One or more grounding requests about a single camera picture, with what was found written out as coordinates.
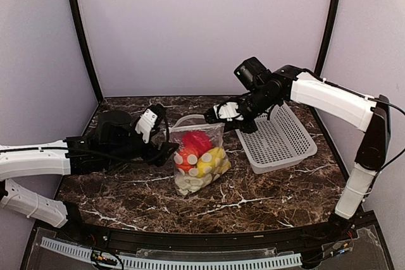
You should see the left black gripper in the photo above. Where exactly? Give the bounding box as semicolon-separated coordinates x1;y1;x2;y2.
104;124;179;166

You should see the white plastic perforated basket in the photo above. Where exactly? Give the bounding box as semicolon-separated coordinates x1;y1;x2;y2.
236;104;318;175

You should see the red bell pepper toy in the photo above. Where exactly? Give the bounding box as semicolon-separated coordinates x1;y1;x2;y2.
182;131;213;155

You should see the orange pumpkin toy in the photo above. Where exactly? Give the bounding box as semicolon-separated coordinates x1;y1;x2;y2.
173;146;199;173

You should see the yellow corn toy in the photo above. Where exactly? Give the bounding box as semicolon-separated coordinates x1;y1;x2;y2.
196;147;231;178

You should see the clear polka dot zip bag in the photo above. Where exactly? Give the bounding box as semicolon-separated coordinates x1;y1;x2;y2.
169;114;229;197

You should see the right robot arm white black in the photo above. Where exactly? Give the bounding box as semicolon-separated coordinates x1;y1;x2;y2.
213;57;394;241

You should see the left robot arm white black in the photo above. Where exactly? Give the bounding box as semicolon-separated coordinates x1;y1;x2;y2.
1;104;178;242

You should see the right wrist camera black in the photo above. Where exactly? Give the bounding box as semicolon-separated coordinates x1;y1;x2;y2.
204;101;243;124

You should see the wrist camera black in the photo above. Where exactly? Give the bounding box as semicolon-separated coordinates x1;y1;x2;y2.
204;101;243;124
135;104;169;144

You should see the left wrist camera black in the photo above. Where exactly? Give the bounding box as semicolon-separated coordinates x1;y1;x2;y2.
135;104;169;144

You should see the small circuit board with wires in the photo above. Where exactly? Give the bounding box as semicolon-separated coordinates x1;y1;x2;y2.
90;250;122;269

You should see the white slotted cable duct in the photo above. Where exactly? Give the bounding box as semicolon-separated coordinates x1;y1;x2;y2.
40;237;302;269

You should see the black front rail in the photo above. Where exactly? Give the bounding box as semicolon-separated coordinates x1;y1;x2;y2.
34;212;377;254

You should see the right black frame post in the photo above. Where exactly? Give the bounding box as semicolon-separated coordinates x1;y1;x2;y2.
314;0;340;76

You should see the black frame post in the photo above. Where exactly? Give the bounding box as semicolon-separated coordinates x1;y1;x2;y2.
314;0;340;76
68;0;104;104

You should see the left black frame post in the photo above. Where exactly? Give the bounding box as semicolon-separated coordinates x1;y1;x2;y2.
68;0;104;104

